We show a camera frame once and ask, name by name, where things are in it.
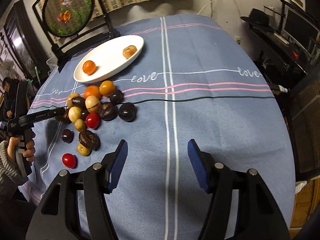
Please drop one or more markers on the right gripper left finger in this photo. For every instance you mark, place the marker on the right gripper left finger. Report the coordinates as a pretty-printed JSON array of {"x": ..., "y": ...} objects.
[{"x": 74, "y": 205}]

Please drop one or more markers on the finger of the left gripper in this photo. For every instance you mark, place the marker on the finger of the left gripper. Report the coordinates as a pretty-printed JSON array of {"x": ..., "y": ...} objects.
[{"x": 23, "y": 123}]

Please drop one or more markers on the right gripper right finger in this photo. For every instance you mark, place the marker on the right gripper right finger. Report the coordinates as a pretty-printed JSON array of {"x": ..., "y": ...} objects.
[{"x": 258, "y": 215}]

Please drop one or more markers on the small yellow fruit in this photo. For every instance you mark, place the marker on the small yellow fruit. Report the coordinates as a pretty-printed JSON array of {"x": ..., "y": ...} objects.
[{"x": 82, "y": 150}]

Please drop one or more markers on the red cherry tomato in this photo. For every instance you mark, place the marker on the red cherry tomato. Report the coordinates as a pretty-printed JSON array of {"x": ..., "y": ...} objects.
[
  {"x": 69, "y": 160},
  {"x": 93, "y": 120}
]

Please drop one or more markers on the dark plum lone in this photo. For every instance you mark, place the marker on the dark plum lone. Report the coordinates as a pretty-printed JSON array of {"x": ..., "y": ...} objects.
[{"x": 67, "y": 136}]

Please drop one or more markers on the cream round fruit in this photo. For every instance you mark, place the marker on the cream round fruit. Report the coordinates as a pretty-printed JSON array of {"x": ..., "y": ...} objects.
[{"x": 74, "y": 113}]

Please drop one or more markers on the small yellow-green fruit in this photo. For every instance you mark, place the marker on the small yellow-green fruit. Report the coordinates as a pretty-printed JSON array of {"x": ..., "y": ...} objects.
[{"x": 79, "y": 125}]

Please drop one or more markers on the dark oblong fruit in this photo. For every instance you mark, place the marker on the dark oblong fruit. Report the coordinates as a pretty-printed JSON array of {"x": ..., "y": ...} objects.
[{"x": 78, "y": 101}]

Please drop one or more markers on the small dark plum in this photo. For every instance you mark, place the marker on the small dark plum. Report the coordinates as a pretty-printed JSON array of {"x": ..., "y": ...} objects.
[{"x": 84, "y": 114}]

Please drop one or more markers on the pale striped melon fruit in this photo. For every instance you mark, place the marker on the pale striped melon fruit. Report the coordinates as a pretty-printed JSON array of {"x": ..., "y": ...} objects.
[{"x": 92, "y": 103}]

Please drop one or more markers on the large orange mandarin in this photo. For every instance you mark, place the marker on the large orange mandarin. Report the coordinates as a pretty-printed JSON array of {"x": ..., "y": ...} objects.
[{"x": 89, "y": 67}]

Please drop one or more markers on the yellow-orange persimmon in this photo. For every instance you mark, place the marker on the yellow-orange persimmon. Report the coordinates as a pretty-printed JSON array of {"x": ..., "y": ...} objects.
[{"x": 106, "y": 88}]

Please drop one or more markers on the tan apple-like fruit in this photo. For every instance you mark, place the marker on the tan apple-like fruit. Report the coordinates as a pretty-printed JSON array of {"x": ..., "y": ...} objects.
[{"x": 129, "y": 51}]

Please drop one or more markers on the person in black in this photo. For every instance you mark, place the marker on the person in black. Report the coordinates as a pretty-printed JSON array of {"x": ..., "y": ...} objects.
[{"x": 10, "y": 87}]

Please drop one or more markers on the dark framed mirror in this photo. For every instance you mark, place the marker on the dark framed mirror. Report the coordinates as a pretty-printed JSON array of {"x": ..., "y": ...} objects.
[{"x": 27, "y": 48}]

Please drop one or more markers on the white oval plate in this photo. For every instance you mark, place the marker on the white oval plate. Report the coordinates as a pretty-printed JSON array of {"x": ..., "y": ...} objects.
[{"x": 108, "y": 58}]

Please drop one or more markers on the round goldfish screen on stand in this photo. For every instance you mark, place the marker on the round goldfish screen on stand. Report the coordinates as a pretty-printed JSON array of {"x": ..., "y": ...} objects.
[{"x": 72, "y": 26}]

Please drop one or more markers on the blue striped tablecloth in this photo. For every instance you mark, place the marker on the blue striped tablecloth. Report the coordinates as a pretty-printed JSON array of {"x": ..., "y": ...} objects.
[{"x": 191, "y": 81}]

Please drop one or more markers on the computer monitor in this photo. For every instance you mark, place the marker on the computer monitor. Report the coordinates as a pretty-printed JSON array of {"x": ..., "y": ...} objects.
[{"x": 299, "y": 29}]

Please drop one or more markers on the black hat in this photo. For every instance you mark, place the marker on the black hat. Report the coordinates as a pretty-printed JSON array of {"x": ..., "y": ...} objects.
[{"x": 257, "y": 18}]

